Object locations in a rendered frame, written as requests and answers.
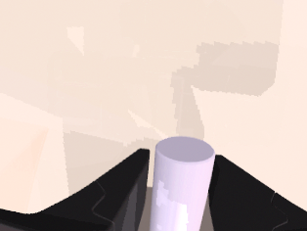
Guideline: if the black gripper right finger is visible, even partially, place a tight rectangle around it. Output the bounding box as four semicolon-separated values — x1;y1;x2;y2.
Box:
208;155;307;231

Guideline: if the pale lavender cylinder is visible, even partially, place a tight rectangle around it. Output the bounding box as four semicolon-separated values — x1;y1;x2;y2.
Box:
150;136;215;231

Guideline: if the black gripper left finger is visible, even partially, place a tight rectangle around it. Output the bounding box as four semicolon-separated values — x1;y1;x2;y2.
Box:
0;148;151;231

